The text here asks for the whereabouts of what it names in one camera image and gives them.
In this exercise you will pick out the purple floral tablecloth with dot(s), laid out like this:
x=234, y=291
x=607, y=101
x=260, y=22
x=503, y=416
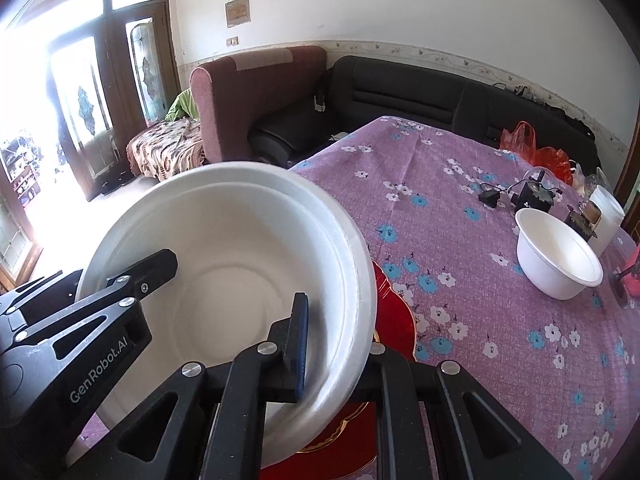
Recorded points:
x=450, y=310

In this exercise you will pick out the black leather sofa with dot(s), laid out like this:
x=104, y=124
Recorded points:
x=400, y=90

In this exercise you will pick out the white plastic cup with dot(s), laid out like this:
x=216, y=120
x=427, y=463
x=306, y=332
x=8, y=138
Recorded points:
x=607, y=225

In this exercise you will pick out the black charger adapter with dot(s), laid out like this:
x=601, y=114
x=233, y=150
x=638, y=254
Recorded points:
x=489, y=197

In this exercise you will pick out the black shoe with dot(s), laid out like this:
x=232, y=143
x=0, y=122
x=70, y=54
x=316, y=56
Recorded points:
x=125, y=179
x=109, y=189

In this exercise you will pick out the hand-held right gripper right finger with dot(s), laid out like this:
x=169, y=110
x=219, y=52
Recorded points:
x=395, y=385

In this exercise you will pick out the small wall plaque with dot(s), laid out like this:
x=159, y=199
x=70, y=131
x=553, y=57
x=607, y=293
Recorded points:
x=237, y=11

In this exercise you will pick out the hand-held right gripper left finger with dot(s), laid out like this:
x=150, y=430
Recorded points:
x=299, y=345

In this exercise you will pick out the black electronic device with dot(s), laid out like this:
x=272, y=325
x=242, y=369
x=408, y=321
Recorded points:
x=532, y=195

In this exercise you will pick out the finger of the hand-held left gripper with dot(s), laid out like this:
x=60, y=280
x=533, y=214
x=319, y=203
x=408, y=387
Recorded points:
x=155, y=267

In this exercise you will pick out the large red scalloped plate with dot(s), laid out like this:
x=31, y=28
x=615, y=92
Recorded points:
x=405, y=340

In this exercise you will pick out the orange plastic bag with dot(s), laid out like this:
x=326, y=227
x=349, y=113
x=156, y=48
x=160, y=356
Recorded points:
x=550, y=160

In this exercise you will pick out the brown wooden window frame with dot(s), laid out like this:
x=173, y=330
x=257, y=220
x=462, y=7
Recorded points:
x=631, y=185

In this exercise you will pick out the brown fabric sofa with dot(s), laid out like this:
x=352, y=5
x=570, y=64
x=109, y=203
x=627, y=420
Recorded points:
x=225, y=110

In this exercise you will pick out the white charger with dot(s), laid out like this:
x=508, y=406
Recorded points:
x=339, y=136

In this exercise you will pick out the brown wooden glass door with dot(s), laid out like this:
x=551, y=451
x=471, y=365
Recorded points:
x=117, y=85

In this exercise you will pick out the black and white adapter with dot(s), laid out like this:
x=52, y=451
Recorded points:
x=318, y=101

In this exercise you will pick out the pink thermos bottle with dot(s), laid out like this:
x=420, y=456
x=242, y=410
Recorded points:
x=634, y=265

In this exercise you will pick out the clear plastic bag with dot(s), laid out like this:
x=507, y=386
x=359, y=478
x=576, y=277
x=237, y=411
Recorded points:
x=580, y=177

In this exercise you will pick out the patterned beige blanket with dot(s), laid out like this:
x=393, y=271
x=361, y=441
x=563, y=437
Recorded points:
x=165, y=145

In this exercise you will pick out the large white bowl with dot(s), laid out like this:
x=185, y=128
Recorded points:
x=550, y=270

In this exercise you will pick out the green cloth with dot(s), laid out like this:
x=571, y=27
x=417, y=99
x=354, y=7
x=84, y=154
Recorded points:
x=185, y=105

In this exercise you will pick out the brown and black device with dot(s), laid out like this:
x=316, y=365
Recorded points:
x=582, y=222

